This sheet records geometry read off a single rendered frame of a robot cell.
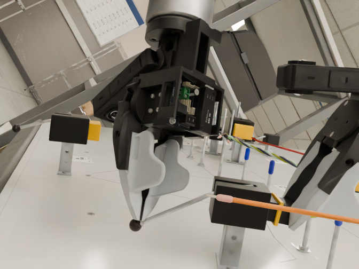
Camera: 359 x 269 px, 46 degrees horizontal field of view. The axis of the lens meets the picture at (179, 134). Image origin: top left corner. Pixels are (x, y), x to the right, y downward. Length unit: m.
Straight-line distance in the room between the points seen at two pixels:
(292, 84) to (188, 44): 0.11
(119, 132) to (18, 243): 0.15
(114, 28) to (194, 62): 7.66
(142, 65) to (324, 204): 0.24
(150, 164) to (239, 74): 1.14
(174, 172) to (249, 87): 1.13
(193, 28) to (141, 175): 0.16
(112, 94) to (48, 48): 7.62
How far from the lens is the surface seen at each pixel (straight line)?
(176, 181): 0.45
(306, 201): 0.44
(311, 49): 1.72
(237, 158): 1.07
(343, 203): 0.45
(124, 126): 0.44
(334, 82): 0.44
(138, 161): 0.44
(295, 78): 0.43
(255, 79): 1.57
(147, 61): 0.47
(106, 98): 0.51
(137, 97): 0.45
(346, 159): 0.43
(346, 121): 0.46
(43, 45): 8.14
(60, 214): 0.56
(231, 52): 1.53
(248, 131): 0.99
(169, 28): 0.46
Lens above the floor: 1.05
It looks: 7 degrees up
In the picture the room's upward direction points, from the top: 61 degrees clockwise
